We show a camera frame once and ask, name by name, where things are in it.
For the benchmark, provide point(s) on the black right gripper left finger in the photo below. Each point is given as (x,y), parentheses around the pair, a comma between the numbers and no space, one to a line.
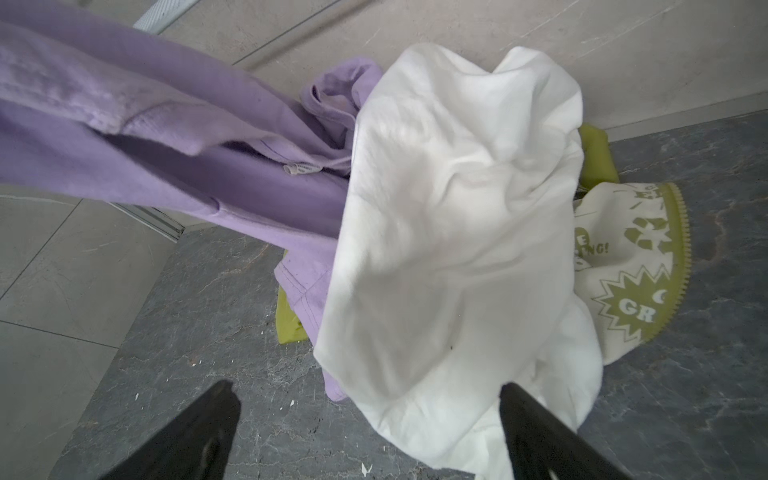
(196,444)

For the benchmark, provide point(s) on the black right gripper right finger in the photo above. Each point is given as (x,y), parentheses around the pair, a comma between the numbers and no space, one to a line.
(540,446)

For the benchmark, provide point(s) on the purple cloth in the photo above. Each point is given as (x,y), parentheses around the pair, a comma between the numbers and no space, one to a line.
(94,109)

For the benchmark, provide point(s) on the white cloth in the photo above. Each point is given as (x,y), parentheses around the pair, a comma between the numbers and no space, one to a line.
(454,270)

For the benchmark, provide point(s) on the cream green printed cloth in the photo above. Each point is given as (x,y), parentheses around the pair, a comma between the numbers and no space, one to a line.
(632,261)

